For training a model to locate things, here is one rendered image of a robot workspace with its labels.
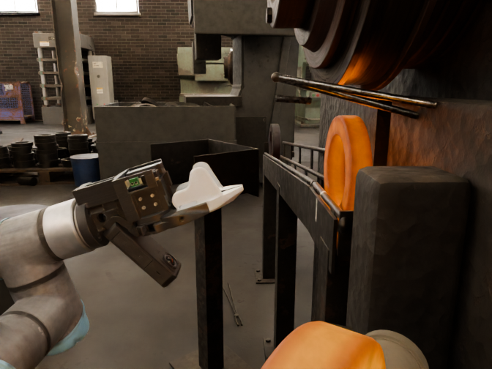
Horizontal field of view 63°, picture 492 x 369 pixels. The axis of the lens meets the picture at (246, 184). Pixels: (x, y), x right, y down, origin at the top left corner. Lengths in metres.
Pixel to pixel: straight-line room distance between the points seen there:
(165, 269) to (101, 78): 9.78
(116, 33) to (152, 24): 0.92
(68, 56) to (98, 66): 2.70
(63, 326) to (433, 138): 0.53
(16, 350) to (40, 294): 0.10
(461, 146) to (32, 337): 0.53
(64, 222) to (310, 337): 0.42
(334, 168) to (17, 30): 11.40
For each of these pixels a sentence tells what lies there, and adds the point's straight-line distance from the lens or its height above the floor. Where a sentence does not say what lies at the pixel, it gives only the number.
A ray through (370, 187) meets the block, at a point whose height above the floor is 0.79.
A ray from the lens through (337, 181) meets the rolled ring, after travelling 0.75.
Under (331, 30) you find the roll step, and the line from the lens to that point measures 0.58.
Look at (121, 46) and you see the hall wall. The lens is 11.03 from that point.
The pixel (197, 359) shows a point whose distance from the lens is 1.46.
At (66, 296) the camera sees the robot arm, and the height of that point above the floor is 0.61.
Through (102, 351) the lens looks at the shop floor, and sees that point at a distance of 1.58.
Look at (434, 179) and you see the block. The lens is 0.44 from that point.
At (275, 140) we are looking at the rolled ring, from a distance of 1.68.
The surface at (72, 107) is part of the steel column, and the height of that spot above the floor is 0.52.
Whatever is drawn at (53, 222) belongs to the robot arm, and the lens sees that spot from 0.57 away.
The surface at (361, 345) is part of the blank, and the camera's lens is 0.20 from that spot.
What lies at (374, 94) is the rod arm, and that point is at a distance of 0.54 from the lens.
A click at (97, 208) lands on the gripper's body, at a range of 0.56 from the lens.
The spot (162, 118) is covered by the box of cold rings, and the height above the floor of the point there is 0.65.
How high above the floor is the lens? 0.89
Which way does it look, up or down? 14 degrees down
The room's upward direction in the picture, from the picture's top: straight up
